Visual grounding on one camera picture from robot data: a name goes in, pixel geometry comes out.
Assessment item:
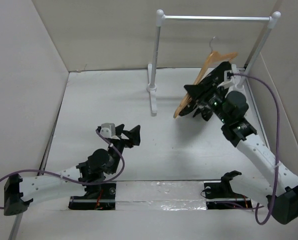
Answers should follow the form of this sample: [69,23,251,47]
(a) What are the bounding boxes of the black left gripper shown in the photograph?
[106,123,139,174]

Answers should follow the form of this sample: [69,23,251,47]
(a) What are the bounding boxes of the black white patterned trousers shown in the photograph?
[177,94,216,122]

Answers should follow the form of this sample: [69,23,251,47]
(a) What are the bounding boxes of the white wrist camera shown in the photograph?
[217,70,246,91]
[96,123,120,140]

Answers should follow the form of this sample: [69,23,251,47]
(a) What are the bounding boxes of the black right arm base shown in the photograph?
[200,170,253,210]

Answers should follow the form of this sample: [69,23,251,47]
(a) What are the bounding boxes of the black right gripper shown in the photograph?
[183,79,230,124]

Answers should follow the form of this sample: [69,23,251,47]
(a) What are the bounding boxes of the white silver clothes rack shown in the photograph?
[146,9,282,117]

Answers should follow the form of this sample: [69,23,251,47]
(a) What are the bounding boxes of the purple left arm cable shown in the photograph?
[0,128,126,210]

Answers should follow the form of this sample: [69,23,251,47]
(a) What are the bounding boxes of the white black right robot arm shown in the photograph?
[184,61,298,225]

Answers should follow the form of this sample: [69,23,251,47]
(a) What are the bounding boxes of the wooden clothes hanger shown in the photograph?
[172,36,239,120]

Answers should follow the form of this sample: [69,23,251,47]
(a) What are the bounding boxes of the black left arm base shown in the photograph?
[68,182,117,211]

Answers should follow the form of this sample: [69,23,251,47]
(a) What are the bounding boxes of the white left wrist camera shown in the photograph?
[96,123,120,140]

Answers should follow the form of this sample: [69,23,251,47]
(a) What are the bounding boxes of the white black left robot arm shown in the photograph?
[3,123,141,216]

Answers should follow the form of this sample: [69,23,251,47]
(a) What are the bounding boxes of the silver tape strip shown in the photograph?
[115,180,207,211]

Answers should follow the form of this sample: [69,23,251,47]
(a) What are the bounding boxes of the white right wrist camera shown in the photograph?
[217,70,246,91]

